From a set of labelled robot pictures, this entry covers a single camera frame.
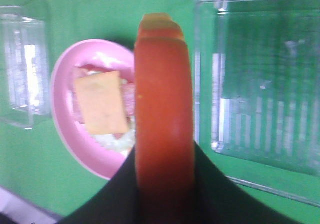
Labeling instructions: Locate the yellow cheese slice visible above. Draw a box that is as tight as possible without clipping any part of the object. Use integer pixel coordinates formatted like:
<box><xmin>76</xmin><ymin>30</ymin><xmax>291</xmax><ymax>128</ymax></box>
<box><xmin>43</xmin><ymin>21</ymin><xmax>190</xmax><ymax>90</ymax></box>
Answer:
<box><xmin>74</xmin><ymin>71</ymin><xmax>130</xmax><ymax>135</ymax></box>

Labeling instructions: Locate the toast bread slice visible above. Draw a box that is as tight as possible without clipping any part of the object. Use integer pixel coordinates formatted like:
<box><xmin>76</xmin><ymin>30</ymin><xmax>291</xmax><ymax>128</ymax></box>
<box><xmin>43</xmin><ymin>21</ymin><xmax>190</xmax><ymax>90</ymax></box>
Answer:
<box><xmin>70</xmin><ymin>65</ymin><xmax>136</xmax><ymax>156</ymax></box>
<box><xmin>134</xmin><ymin>13</ymin><xmax>195</xmax><ymax>223</ymax></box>

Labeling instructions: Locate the pink round plate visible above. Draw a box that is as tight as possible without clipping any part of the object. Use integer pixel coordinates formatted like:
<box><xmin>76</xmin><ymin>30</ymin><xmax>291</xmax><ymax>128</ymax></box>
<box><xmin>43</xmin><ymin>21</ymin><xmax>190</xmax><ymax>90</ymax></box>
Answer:
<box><xmin>50</xmin><ymin>39</ymin><xmax>134</xmax><ymax>180</ymax></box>

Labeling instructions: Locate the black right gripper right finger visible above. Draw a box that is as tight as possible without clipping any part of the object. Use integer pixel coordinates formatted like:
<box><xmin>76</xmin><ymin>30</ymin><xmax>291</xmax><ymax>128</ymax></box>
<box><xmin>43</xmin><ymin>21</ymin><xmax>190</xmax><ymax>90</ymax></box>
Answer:
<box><xmin>194</xmin><ymin>142</ymin><xmax>298</xmax><ymax>223</ymax></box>

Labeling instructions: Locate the right clear plastic container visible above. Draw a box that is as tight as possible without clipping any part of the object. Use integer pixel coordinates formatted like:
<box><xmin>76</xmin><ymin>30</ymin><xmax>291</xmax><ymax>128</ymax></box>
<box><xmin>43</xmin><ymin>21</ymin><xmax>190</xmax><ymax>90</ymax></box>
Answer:
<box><xmin>194</xmin><ymin>0</ymin><xmax>320</xmax><ymax>207</ymax></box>

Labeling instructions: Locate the clear plastic container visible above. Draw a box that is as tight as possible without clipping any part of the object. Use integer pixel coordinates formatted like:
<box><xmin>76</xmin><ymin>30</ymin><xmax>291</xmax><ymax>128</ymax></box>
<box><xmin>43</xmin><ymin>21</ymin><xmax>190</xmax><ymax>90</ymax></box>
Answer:
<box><xmin>0</xmin><ymin>6</ymin><xmax>51</xmax><ymax>129</ymax></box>
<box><xmin>194</xmin><ymin>0</ymin><xmax>320</xmax><ymax>207</ymax></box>

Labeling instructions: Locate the left clear plastic container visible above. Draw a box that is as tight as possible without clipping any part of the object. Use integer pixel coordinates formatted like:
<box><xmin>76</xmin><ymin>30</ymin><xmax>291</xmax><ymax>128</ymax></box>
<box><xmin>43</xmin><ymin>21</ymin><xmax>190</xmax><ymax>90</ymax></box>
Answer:
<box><xmin>0</xmin><ymin>6</ymin><xmax>51</xmax><ymax>129</ymax></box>

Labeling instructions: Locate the bacon strip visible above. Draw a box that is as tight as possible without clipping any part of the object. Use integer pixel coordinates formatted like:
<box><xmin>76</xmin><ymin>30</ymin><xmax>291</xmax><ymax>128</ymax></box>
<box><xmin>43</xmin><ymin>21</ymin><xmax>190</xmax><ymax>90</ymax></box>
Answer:
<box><xmin>68</xmin><ymin>64</ymin><xmax>135</xmax><ymax>124</ymax></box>

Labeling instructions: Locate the green lettuce leaf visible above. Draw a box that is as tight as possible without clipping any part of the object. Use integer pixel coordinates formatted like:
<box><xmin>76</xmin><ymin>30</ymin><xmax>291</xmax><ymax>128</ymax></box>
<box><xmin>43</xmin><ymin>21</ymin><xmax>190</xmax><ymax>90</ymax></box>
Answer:
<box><xmin>91</xmin><ymin>116</ymin><xmax>136</xmax><ymax>152</ymax></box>

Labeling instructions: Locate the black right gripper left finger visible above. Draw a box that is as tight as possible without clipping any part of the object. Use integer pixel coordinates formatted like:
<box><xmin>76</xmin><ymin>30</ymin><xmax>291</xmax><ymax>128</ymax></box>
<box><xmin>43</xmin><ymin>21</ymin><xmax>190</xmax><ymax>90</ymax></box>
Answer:
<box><xmin>59</xmin><ymin>148</ymin><xmax>138</xmax><ymax>223</ymax></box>

